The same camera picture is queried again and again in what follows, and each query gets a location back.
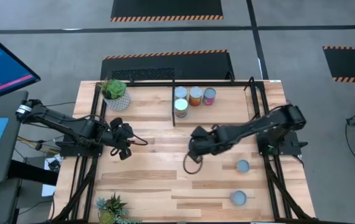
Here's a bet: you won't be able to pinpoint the wide orange label tin can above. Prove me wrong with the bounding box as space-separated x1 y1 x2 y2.
189 86 204 108

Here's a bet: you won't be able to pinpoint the yellow label tin can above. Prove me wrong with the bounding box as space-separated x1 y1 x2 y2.
174 86 188 101

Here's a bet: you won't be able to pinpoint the black desk base beam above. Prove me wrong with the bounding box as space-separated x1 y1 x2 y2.
7 159 59 187

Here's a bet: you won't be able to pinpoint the wooden shelf with black frame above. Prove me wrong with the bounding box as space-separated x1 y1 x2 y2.
170 79 261 131

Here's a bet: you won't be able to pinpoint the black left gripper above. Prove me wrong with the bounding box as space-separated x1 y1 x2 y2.
104 117 135 161

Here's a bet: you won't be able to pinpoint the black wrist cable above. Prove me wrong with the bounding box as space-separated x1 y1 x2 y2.
182 152 204 175
110 124 149 157

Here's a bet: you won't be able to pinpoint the black perforated panel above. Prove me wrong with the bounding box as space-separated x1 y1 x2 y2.
110 67 176 82

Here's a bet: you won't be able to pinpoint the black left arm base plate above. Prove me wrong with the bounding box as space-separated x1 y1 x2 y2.
59 133 105 157

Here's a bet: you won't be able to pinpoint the dark grey desk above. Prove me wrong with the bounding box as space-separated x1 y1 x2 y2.
0 90 29 187

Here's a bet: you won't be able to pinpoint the black aluminium rig frame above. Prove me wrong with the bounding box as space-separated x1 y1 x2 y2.
50 79 320 224

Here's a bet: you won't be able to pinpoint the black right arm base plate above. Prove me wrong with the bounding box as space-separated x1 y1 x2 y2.
256 130 309 156

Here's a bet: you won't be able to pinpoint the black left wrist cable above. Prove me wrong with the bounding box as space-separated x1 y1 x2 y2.
110 124 149 157

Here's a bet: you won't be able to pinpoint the teal label tin can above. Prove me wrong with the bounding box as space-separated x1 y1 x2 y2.
174 98 189 119

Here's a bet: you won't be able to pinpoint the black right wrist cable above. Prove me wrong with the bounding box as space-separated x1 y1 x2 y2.
182 152 204 175

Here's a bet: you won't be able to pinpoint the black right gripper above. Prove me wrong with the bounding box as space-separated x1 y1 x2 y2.
189 126 228 164

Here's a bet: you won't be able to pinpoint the black hazard striped floor mat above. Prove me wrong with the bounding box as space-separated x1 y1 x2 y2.
100 49 235 82
110 0 224 22
322 45 355 84

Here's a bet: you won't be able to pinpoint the green succulent in white pot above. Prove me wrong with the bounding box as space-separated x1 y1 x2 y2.
100 78 132 112

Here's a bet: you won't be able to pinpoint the mixed succulent arrangement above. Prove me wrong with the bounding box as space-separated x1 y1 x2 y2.
95 192 143 224

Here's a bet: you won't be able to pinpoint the magenta green label tin can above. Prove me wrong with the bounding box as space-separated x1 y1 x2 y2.
202 87 217 106

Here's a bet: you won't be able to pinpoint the white paper sheets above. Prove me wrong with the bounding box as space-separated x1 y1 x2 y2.
42 155 63 197

